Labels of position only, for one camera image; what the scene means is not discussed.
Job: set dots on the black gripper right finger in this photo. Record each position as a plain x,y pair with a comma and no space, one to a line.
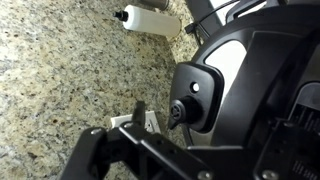
286,153

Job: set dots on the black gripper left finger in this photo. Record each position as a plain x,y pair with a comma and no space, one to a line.
91,150

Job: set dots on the white outlet plate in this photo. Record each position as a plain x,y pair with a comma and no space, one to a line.
151,123

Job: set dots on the white bottle with black cap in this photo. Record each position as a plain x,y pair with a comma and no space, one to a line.
153,21

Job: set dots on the metal cylinder container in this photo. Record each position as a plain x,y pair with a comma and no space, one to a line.
155,3

